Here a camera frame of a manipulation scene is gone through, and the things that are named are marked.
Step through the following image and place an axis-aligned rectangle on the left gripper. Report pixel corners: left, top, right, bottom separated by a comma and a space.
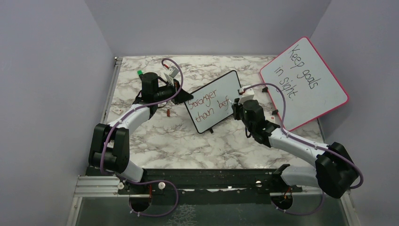
154, 79, 193, 105

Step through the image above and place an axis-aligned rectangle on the black framed small whiteboard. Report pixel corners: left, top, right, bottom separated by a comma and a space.
184, 70, 241, 134

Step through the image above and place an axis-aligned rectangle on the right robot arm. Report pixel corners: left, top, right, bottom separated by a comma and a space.
232, 98, 360, 199

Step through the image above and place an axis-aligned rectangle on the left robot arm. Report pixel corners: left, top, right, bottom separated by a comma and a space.
88, 69, 193, 194

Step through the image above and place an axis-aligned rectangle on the pink framed written whiteboard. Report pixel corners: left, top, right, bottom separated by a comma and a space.
260, 37, 349, 131

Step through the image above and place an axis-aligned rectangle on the small white tag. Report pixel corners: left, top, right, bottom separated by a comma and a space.
112, 107, 124, 115

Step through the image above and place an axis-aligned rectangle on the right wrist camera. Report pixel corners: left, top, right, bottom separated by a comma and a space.
238, 86, 255, 102

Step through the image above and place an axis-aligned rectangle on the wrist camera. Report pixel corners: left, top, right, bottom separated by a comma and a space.
164, 66, 179, 83
238, 86, 255, 102

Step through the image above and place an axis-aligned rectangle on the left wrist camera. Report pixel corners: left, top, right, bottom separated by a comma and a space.
164, 66, 179, 83

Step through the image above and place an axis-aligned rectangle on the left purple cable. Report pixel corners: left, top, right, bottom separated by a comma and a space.
99, 58, 184, 218

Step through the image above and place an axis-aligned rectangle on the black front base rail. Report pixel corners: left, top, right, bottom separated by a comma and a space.
114, 169, 306, 210

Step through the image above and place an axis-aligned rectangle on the aluminium frame rail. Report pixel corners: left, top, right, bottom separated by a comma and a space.
66, 57, 123, 226

